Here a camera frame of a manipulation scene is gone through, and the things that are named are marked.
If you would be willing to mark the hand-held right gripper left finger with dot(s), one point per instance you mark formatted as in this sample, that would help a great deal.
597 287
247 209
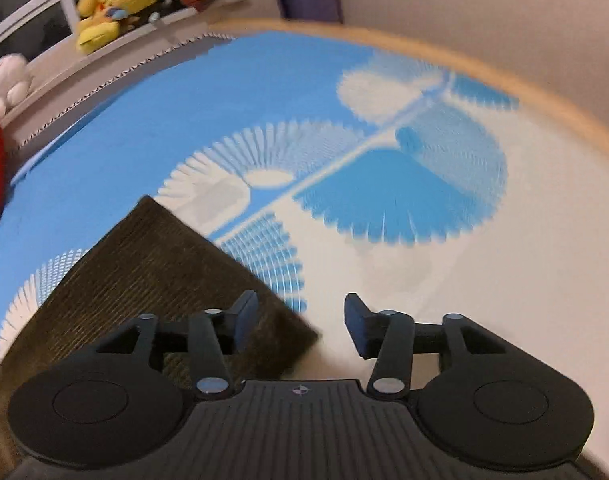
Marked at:
247 319

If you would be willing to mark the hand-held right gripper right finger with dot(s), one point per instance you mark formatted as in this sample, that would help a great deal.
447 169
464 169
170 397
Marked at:
357 324

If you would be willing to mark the brown pants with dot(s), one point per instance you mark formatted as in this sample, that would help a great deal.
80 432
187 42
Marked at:
149 280

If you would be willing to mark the blue and white printed bedsheet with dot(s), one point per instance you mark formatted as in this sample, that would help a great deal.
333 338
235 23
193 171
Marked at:
294 125

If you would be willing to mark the white window sill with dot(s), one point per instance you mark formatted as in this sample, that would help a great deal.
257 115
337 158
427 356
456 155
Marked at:
99 60

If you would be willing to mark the yellow plush toy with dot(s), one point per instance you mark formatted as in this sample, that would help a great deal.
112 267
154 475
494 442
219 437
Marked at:
112 7

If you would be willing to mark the wooden bed frame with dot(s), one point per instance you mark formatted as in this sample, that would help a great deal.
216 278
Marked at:
474 67

